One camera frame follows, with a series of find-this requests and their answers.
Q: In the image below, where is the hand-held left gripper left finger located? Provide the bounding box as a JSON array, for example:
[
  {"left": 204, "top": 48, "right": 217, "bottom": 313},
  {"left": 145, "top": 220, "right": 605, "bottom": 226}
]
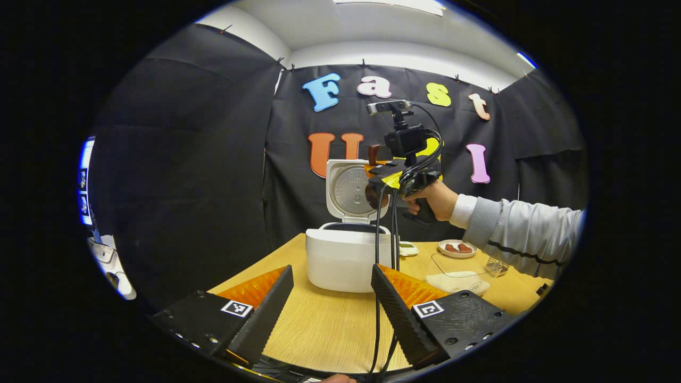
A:
[{"left": 152, "top": 265, "right": 295, "bottom": 368}]

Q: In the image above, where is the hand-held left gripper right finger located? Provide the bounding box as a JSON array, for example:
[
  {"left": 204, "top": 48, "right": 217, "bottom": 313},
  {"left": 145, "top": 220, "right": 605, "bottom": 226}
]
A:
[{"left": 371, "top": 263, "right": 519, "bottom": 370}]

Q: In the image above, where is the brown wooden spoon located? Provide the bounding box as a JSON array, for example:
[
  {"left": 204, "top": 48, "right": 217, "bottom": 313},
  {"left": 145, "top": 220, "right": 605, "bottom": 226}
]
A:
[{"left": 365, "top": 144, "right": 390, "bottom": 210}]

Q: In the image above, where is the clear container of white rice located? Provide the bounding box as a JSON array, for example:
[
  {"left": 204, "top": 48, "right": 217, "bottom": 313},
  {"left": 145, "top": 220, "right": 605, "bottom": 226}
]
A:
[{"left": 426, "top": 252, "right": 501, "bottom": 296}]

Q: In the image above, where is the white rice cooker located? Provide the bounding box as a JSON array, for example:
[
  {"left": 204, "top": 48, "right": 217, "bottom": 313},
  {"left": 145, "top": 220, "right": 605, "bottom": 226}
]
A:
[{"left": 305, "top": 159, "right": 397, "bottom": 293}]

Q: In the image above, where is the white round plate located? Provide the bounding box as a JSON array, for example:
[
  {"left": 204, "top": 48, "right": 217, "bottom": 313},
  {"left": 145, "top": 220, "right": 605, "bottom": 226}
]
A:
[{"left": 438, "top": 239, "right": 478, "bottom": 259}]

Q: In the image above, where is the large ceiling light panel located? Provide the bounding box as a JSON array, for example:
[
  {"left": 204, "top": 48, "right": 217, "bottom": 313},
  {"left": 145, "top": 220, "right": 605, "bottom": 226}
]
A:
[{"left": 334, "top": 0, "right": 446, "bottom": 16}]

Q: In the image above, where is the white device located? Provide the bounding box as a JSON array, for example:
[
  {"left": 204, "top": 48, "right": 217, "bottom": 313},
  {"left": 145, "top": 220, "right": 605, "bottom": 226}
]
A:
[{"left": 88, "top": 234, "right": 137, "bottom": 301}]

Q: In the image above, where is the black backdrop cloth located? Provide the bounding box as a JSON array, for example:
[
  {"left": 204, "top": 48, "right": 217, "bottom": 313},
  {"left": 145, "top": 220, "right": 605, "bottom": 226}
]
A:
[{"left": 85, "top": 24, "right": 588, "bottom": 312}]

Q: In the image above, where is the lit computer screen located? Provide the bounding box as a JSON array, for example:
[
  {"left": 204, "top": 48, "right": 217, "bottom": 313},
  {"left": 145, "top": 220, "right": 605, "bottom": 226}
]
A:
[{"left": 77, "top": 136, "right": 97, "bottom": 227}]

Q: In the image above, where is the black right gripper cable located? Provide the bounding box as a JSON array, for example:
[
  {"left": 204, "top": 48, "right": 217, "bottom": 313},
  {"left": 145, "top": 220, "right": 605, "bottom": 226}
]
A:
[{"left": 370, "top": 104, "right": 445, "bottom": 376}]

